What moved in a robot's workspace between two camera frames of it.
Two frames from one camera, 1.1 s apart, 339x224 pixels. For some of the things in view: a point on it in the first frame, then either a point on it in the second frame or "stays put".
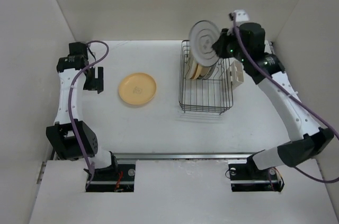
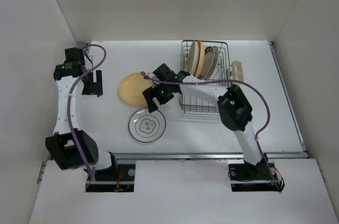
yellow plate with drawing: x=137 y=88 stays put
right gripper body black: x=233 y=50 -> x=162 y=93
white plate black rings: x=203 y=35 -> x=146 y=127
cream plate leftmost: x=191 y=66 stays put
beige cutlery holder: x=235 y=72 stays put
